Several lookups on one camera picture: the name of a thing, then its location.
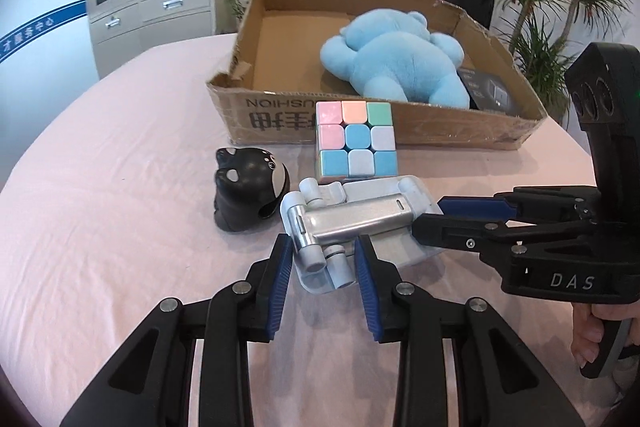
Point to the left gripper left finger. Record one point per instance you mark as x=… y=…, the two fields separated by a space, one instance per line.
x=190 y=360

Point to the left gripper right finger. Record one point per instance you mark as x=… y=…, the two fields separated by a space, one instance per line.
x=460 y=357

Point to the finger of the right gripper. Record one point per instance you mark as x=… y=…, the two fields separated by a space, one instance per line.
x=509 y=250
x=510 y=204

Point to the black product box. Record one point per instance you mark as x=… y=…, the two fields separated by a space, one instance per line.
x=488 y=93

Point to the grey folding phone stand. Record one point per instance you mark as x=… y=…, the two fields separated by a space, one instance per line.
x=323 y=221

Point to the pastel rubik's cube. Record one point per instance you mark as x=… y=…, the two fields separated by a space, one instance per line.
x=355 y=140

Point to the blue plush bear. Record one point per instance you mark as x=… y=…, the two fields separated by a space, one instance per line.
x=391 y=55

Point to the person's right hand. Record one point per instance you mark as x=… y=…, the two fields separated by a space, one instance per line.
x=588 y=328

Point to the pink bed sheet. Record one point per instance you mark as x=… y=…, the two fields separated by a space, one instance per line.
x=111 y=210

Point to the potted palm plant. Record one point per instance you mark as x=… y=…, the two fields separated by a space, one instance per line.
x=537 y=35

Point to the black dog figurine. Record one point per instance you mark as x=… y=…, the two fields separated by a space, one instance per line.
x=250 y=184

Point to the cardboard box tray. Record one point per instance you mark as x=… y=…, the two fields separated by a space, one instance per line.
x=275 y=78

